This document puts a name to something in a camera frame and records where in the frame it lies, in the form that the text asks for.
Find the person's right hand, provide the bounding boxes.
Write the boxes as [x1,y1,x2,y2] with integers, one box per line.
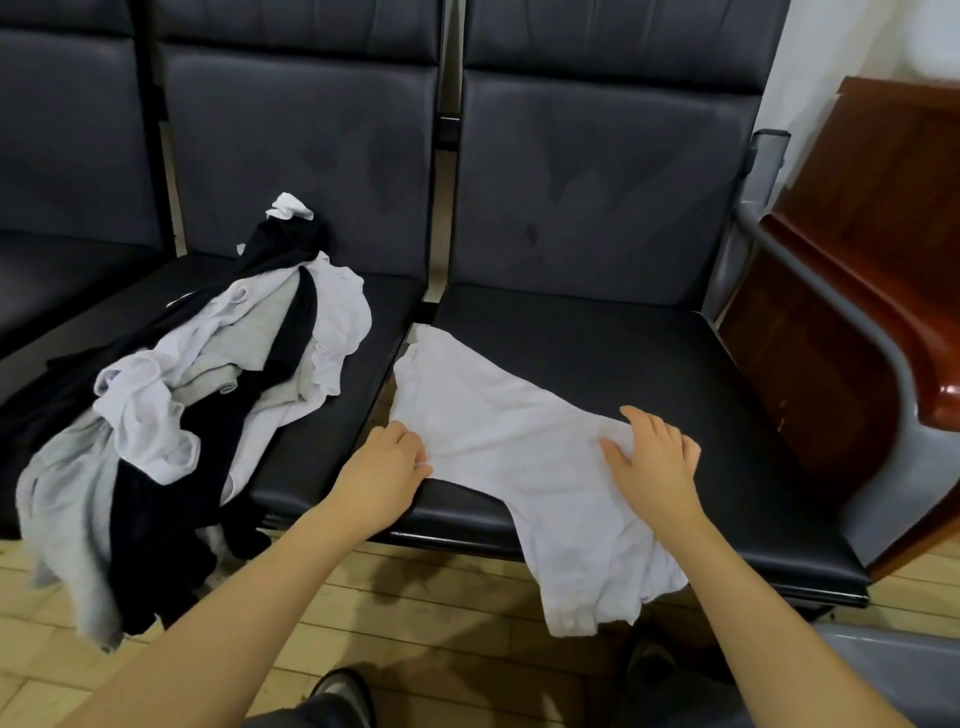
[598,403,705,539]

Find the person's left hand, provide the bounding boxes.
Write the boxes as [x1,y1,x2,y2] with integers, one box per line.
[330,420,437,539]

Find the white t-shirt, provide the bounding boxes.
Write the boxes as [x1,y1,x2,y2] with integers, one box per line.
[385,321,696,641]

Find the pile of clothes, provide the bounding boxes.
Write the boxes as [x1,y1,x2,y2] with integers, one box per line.
[0,190,375,657]

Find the grey plastic storage bin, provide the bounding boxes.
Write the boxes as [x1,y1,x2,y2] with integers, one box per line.
[814,621,960,728]

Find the person's right forearm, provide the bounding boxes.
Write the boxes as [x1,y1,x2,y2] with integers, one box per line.
[652,517,917,728]

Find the person's left forearm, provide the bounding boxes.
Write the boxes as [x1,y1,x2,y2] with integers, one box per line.
[60,513,395,728]

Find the person's blue jeans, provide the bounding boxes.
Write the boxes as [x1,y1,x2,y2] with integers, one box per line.
[244,633,752,728]

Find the person's black shoe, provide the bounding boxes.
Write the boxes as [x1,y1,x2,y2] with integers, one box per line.
[306,666,378,728]

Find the black leather bench seat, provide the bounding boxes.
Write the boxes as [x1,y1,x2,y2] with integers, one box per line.
[147,0,447,530]
[372,0,875,612]
[0,0,176,365]

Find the brown wooden bench armrest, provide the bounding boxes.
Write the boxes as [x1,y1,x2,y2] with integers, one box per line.
[762,208,960,435]

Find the brown wooden desk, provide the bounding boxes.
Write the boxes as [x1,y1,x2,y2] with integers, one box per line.
[718,75,960,582]

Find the white plastic tray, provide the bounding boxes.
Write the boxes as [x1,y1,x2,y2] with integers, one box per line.
[907,0,960,84]

